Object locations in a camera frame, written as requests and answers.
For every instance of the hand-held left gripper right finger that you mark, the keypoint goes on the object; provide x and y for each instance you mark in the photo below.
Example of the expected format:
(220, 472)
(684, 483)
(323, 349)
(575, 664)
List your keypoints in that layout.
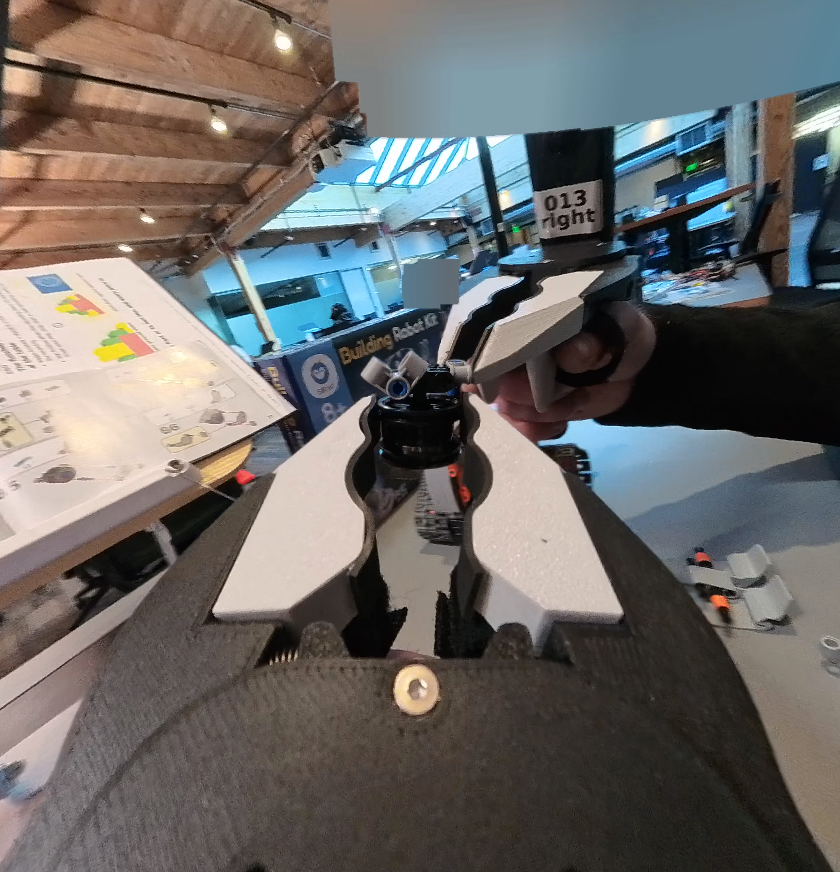
(542, 545)

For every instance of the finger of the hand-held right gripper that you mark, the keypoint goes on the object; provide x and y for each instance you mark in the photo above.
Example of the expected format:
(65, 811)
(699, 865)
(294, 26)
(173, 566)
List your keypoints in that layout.
(461, 320)
(529, 327)

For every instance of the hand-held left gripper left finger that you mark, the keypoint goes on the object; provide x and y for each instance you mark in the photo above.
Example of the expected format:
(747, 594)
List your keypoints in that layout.
(297, 545)

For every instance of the black toy wheel assembly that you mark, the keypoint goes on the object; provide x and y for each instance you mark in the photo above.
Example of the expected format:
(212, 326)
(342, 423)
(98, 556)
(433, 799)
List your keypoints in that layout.
(420, 422)

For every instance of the person's right forearm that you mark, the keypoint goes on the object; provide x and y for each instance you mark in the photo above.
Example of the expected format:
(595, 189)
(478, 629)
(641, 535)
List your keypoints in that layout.
(747, 361)

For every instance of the person's right hand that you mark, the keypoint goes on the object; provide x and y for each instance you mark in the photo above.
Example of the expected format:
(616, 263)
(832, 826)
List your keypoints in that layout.
(636, 358)

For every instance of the grey tracked toy robot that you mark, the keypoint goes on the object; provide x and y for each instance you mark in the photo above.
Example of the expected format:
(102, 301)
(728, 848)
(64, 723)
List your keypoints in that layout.
(437, 511)

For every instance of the blue robot kit box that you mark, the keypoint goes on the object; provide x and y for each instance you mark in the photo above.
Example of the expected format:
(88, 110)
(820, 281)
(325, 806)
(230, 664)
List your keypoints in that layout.
(311, 381)

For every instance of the cluttered background table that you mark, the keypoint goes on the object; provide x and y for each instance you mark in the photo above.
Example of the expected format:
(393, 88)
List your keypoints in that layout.
(699, 283)

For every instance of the white book stand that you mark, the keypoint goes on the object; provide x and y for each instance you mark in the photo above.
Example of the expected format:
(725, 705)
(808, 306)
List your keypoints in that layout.
(86, 521)

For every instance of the white instruction booklet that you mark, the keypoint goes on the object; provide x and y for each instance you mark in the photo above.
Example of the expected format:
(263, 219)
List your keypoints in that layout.
(86, 381)

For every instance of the ceiling spot lights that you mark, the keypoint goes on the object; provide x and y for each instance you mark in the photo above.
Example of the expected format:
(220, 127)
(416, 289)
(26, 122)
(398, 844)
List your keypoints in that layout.
(282, 41)

